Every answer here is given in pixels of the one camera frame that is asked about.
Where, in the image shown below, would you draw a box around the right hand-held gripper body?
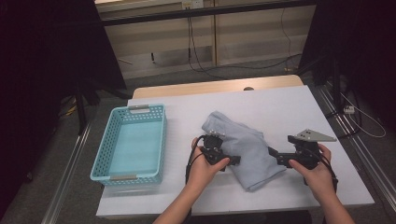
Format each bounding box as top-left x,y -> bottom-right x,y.
275,128 -> 338,171

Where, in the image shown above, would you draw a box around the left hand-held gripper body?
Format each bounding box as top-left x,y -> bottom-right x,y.
199,129 -> 234,172

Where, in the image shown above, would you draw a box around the light blue-grey underpants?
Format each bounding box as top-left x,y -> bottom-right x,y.
201,110 -> 288,193

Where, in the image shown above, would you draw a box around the teal plastic basket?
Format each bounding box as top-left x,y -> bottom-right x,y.
90,104 -> 168,187

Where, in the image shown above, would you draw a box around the person's left hand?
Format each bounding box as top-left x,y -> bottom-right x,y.
186,137 -> 232,195

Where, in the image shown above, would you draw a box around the person's right hand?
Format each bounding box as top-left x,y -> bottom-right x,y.
288,143 -> 339,203

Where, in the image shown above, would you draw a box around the wooden table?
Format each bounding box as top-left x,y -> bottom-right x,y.
132,74 -> 304,100

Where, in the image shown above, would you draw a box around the black metal stand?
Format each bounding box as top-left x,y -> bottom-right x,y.
298,52 -> 359,139

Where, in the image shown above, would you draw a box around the black curtain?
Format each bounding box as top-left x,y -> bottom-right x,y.
0,0 -> 127,213
298,0 -> 396,125

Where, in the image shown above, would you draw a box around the black horizontal bar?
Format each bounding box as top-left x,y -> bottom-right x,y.
99,0 -> 318,27

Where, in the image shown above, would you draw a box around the black tripod stand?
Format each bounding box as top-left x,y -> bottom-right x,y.
73,77 -> 134,136

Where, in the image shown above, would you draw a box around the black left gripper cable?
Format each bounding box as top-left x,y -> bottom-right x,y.
185,134 -> 206,185

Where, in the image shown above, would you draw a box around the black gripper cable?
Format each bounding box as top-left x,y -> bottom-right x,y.
317,152 -> 340,192
185,134 -> 206,185

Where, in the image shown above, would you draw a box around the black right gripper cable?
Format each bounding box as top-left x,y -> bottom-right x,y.
317,152 -> 340,192

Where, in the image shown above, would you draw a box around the metal floor rail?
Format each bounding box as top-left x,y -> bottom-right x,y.
41,122 -> 92,224
317,82 -> 396,213

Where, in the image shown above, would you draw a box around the white cable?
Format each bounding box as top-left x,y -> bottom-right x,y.
339,91 -> 387,139

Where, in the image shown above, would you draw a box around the thick black floor cable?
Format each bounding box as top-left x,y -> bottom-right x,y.
186,17 -> 303,80

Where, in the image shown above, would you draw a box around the thin black cable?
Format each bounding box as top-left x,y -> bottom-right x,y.
279,7 -> 295,73

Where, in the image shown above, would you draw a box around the wooden post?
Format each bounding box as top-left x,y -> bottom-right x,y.
211,0 -> 219,66

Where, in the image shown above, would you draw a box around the white wall socket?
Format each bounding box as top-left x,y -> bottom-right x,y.
181,0 -> 205,9

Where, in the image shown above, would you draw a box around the yellow cable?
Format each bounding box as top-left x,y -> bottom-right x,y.
64,104 -> 78,117

